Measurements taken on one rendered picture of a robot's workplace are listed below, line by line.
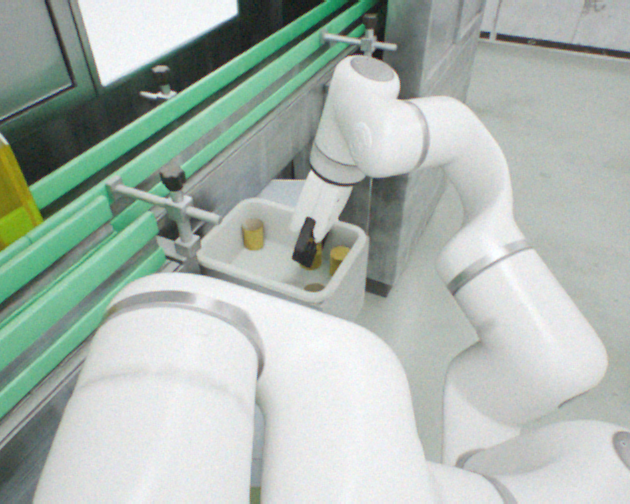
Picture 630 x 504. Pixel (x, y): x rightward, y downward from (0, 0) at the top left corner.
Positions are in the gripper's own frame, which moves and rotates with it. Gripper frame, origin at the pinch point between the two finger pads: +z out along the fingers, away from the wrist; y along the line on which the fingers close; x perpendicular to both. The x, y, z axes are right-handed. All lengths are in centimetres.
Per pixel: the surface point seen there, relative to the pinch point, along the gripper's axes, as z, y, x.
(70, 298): -6.2, 29.1, -16.4
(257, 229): 5.8, -3.4, -9.9
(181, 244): -2.7, 13.2, -13.5
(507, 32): 75, -347, 12
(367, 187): 40, -72, -4
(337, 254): 2.0, -2.9, 3.9
